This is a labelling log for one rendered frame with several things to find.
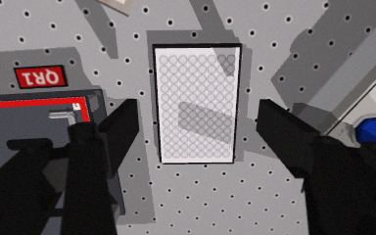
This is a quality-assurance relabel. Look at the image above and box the grey operator button panel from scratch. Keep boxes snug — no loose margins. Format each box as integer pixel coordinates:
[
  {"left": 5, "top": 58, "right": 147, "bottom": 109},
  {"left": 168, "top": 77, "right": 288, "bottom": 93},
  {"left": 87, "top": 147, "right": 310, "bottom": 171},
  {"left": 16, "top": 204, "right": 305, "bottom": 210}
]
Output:
[{"left": 296, "top": 27, "right": 376, "bottom": 148}]

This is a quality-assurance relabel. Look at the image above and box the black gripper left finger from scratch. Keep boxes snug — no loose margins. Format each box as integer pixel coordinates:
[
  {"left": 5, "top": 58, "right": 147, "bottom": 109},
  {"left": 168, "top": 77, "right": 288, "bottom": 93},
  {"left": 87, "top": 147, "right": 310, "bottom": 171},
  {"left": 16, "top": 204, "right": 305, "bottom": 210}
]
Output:
[{"left": 0, "top": 99, "right": 139, "bottom": 235}]

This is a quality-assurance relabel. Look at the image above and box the white well plate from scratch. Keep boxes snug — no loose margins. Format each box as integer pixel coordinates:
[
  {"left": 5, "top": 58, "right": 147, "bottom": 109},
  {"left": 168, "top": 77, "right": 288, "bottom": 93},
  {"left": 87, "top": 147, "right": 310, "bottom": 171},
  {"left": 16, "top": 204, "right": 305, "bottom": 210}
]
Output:
[{"left": 152, "top": 43, "right": 242, "bottom": 165}]

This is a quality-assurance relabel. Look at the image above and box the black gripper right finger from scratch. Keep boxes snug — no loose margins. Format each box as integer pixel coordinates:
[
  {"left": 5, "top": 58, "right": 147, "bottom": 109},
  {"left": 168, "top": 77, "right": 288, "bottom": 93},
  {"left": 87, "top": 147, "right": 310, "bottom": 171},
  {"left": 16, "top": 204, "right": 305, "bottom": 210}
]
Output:
[{"left": 256, "top": 99, "right": 376, "bottom": 235}]

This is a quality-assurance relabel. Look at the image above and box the dark grey nest plate with red border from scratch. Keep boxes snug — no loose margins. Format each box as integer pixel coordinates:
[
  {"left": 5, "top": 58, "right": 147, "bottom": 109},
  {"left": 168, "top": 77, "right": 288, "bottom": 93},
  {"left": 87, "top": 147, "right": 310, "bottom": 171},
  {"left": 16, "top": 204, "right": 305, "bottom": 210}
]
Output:
[{"left": 0, "top": 89, "right": 125, "bottom": 235}]

